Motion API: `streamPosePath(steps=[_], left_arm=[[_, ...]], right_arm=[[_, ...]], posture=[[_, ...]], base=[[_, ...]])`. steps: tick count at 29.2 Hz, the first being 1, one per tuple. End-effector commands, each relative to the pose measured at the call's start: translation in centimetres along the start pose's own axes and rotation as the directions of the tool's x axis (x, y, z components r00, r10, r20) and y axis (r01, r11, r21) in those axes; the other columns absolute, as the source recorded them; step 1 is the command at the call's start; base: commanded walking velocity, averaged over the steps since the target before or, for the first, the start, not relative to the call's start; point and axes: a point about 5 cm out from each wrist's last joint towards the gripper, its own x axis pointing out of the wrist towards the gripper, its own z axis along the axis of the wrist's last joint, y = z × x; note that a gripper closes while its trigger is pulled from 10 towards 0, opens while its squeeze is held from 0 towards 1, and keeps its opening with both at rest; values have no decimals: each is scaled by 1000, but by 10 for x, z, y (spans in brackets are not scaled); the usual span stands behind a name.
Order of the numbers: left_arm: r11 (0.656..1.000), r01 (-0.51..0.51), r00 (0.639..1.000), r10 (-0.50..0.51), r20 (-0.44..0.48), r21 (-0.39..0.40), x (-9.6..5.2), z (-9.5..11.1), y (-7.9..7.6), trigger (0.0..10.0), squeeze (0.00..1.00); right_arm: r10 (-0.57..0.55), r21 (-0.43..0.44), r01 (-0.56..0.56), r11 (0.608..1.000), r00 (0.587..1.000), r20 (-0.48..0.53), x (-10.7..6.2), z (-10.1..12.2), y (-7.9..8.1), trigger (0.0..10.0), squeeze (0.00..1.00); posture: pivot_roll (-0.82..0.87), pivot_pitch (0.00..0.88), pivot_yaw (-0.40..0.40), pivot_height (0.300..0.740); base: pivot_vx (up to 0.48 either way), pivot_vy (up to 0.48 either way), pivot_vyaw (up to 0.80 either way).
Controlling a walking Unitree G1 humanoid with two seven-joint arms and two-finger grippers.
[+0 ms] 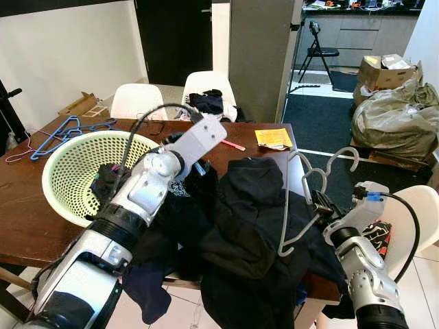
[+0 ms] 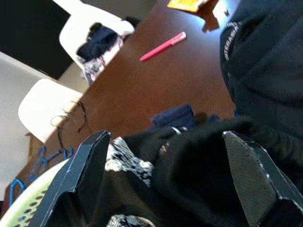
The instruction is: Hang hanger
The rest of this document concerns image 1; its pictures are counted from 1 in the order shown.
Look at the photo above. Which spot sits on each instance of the blue plastic hanger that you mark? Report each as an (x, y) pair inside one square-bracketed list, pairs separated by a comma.
[(99, 125), (67, 125)]

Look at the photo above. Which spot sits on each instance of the red black patterned cloth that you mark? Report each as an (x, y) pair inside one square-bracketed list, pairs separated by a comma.
[(378, 236)]

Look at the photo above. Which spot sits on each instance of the black folding chair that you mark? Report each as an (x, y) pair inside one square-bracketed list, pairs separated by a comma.
[(322, 51)]

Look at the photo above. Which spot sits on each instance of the pink pen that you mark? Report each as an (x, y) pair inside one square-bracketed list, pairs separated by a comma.
[(233, 145)]

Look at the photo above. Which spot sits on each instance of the cardboard box with papers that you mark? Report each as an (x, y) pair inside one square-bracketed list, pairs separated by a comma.
[(377, 75)]

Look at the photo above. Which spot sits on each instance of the black t-shirt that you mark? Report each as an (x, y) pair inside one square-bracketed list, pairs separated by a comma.
[(254, 205)]

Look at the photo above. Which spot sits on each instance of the yellow paper packet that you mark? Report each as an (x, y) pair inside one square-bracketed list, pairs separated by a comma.
[(271, 137)]

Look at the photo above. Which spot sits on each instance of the black doorway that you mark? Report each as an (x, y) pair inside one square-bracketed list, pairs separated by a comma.
[(171, 41)]

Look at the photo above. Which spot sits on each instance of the dark grey hanger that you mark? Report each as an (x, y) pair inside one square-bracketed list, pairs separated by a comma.
[(282, 226)]

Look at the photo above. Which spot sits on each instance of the navy blue garment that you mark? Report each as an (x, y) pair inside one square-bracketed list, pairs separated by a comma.
[(147, 295)]

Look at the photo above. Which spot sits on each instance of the grey kitchen cabinet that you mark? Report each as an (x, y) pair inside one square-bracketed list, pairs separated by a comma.
[(363, 34)]

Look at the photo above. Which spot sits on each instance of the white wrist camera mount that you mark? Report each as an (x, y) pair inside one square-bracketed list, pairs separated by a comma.
[(367, 202), (204, 137)]

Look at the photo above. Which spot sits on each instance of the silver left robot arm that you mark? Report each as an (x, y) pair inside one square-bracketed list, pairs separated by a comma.
[(137, 199)]

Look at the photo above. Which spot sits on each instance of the purple thin hanger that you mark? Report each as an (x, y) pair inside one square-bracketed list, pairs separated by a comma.
[(17, 159)]

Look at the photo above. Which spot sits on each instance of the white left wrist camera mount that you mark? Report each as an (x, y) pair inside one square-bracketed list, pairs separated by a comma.
[(204, 137)]

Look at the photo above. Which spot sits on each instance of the black and pink cloth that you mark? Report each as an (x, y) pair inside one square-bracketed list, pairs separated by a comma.
[(106, 185)]

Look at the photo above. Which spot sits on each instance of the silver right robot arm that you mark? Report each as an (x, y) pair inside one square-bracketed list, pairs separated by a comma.
[(363, 274)]

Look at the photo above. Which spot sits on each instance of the olive plastic bag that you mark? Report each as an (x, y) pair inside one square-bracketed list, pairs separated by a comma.
[(394, 123)]

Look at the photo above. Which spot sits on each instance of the light green laundry basket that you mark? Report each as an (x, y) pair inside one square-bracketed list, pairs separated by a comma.
[(75, 171)]

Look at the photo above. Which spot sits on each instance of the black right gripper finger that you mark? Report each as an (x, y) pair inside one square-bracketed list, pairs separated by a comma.
[(319, 203), (322, 200)]

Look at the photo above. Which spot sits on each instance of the dark wooden table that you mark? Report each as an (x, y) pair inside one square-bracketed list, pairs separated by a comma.
[(27, 226)]

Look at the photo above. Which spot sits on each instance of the white plastic chair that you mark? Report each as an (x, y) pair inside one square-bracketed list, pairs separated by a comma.
[(209, 81), (137, 101), (415, 212)]

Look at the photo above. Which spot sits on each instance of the black folded garment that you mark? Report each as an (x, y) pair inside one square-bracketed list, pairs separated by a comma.
[(206, 103)]

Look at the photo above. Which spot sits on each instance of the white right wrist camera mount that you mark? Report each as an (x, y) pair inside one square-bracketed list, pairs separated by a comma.
[(367, 202)]

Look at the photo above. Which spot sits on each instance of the dark blue carpet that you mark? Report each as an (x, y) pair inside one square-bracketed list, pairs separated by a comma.
[(322, 123)]

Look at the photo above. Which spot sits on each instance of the black metal stand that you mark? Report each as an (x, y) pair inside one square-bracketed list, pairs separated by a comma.
[(8, 113)]

